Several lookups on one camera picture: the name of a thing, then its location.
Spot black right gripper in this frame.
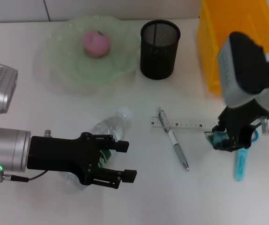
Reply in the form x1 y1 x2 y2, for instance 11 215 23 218
212 97 264 153

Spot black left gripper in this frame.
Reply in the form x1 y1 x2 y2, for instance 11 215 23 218
27 132 130 186

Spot green plastic wrapper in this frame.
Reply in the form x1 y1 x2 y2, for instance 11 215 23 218
204 130 229 148

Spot clear water bottle green label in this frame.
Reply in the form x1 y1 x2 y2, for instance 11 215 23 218
59 105 135 192

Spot teal and blue scissors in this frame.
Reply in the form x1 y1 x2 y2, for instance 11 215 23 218
232 131 260 181

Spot transparent plastic ruler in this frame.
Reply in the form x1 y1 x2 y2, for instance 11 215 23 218
150 115 219 130

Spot pink toy peach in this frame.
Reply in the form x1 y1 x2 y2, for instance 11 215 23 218
82 30 112 58

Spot grey and white pen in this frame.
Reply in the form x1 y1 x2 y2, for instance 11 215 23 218
157 106 190 172

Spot pale green glass fruit plate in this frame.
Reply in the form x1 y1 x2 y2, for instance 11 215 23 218
45 15 141 91

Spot black mesh pen holder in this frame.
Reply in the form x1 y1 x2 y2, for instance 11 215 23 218
140 20 181 81

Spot yellow plastic bin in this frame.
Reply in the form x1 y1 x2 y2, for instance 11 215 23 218
196 0 269 95

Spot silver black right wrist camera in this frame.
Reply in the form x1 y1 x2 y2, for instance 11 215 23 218
216 31 269 109

